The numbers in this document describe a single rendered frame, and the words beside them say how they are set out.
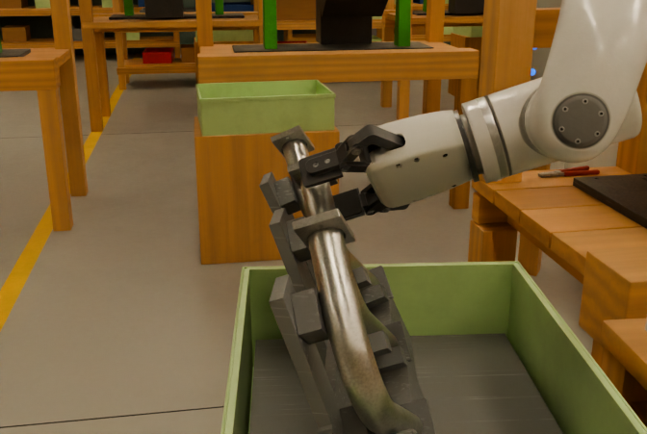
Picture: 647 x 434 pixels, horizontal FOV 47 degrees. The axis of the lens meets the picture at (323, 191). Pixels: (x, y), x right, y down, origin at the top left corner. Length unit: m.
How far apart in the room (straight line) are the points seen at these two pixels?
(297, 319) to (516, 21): 1.27
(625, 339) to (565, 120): 0.62
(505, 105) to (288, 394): 0.50
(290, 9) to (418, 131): 7.67
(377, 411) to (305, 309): 0.10
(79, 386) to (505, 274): 1.87
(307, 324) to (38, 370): 2.35
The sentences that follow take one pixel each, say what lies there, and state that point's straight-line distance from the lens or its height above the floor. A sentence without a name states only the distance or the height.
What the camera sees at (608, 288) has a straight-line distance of 1.36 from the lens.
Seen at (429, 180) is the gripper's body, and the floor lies 1.19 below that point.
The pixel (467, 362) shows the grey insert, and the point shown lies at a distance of 1.11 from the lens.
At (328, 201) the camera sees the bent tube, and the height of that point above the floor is 1.16.
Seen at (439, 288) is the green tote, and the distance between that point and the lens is 1.15.
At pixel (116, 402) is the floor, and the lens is 2.63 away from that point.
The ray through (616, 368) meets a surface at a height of 0.79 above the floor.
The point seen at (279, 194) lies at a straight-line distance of 0.91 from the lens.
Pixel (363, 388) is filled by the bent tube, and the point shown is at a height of 1.08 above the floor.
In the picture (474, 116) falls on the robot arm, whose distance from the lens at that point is 0.74.
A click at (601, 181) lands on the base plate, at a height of 0.90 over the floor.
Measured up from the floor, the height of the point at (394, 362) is 0.95.
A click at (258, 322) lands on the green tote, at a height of 0.87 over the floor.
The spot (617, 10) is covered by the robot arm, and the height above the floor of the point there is 1.36.
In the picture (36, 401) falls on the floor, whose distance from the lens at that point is 2.72.
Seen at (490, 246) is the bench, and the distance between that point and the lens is 1.87.
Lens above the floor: 1.40
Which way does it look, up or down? 18 degrees down
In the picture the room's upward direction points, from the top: straight up
